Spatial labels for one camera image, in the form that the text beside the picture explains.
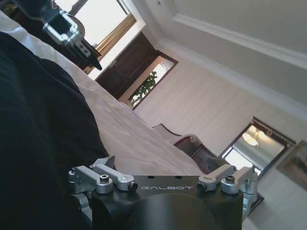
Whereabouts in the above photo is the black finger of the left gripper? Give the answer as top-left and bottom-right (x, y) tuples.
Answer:
(77, 40), (103, 71)

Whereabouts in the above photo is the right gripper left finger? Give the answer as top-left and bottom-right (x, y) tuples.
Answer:
(68, 155), (138, 195)

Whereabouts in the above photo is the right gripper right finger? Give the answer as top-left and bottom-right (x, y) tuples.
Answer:
(197, 157), (259, 195)

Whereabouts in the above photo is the white bed sheet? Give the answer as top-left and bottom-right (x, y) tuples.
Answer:
(0, 9), (207, 177)

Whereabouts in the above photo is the yellowish curtain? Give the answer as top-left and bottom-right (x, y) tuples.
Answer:
(95, 13), (135, 57)

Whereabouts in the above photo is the dark wooden wardrobe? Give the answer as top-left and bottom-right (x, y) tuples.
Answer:
(95, 32), (179, 101)

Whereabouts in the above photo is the bright window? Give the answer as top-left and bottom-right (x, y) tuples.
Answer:
(54, 0), (131, 50)

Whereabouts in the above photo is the dark wooden headboard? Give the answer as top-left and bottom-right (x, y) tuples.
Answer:
(152, 123), (227, 177)

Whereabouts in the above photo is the green leafy plant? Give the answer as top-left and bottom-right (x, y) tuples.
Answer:
(130, 71), (158, 110)

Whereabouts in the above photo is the framed painting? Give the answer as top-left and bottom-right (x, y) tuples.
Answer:
(275, 140), (307, 192)

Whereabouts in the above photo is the black garment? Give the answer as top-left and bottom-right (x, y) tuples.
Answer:
(0, 31), (113, 230)

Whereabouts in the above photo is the dark framed wall mirror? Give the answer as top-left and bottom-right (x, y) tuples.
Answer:
(218, 116), (297, 177)

